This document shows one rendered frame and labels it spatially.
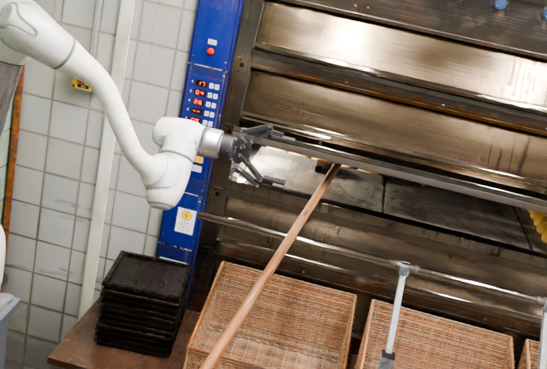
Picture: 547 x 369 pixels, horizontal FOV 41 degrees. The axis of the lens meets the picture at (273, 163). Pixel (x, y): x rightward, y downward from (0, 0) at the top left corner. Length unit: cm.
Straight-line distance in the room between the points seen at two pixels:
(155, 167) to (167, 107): 75
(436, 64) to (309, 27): 47
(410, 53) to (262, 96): 56
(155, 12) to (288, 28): 50
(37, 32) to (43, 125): 116
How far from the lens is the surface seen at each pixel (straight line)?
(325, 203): 286
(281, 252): 239
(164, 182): 216
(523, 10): 274
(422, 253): 294
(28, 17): 196
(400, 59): 271
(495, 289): 258
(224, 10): 273
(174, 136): 223
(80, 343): 286
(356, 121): 276
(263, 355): 294
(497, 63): 275
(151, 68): 287
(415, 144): 276
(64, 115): 304
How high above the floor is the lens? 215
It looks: 18 degrees down
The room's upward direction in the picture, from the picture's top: 12 degrees clockwise
